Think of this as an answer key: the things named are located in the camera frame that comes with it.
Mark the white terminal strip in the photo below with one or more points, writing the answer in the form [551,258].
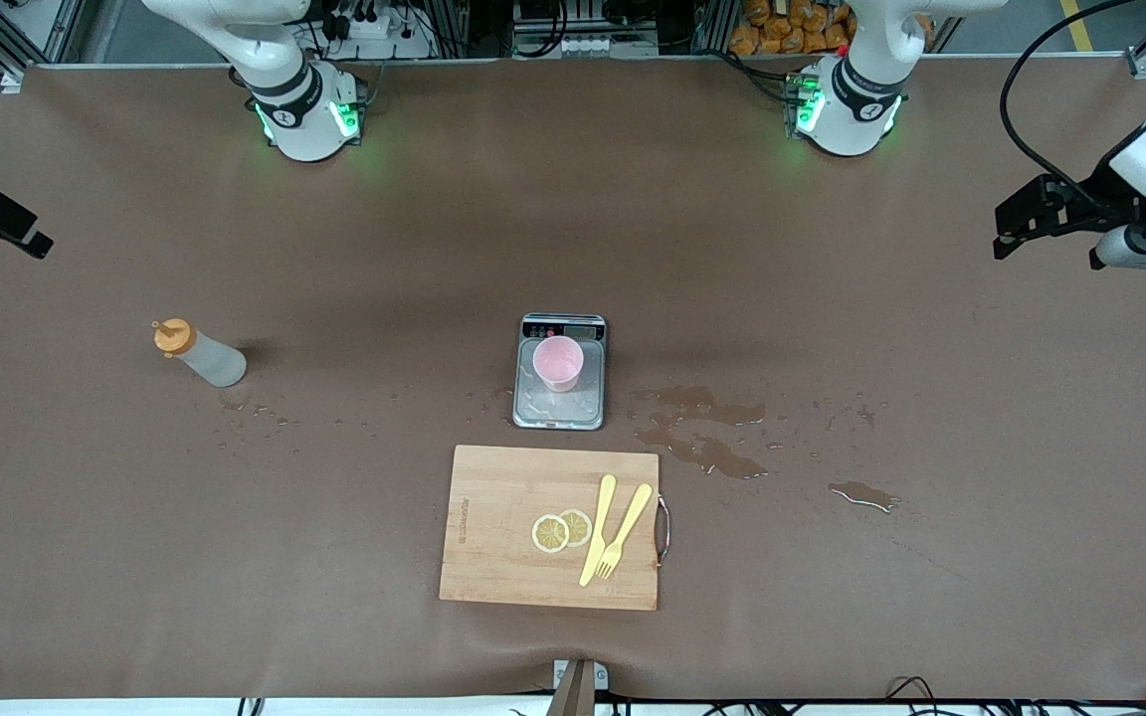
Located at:
[583,47]

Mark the metal bracket camera post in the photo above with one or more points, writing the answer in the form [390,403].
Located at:
[578,691]

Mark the orange packaged buns pile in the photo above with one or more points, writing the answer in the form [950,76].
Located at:
[782,25]

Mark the small spilled liquid puddle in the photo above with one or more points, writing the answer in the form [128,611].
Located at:
[861,493]

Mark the wide spilled liquid puddle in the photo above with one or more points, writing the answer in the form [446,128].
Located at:
[702,401]

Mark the brown table cover mat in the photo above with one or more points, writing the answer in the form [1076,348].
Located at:
[235,547]

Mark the pink plastic cup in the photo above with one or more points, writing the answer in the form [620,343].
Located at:
[558,366]

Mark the white power strip black plugs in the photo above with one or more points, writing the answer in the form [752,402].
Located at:
[374,25]

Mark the yellow plastic knife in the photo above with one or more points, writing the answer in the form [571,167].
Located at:
[597,527]

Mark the yellow lemon slice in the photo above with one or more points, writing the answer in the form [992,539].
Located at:
[579,525]
[548,535]

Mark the yellow plastic fork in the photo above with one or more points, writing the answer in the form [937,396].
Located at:
[630,517]

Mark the silver digital kitchen scale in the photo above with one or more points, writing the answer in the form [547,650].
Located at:
[558,408]

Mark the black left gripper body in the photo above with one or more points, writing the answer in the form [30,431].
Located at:
[1098,195]

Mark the long spilled liquid puddle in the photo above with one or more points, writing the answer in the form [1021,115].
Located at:
[722,459]

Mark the curved water puddle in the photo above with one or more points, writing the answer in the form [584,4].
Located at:
[235,401]

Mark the translucent squeeze bottle orange cap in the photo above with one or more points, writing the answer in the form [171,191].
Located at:
[213,360]

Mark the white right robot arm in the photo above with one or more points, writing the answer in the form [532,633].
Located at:
[285,94]

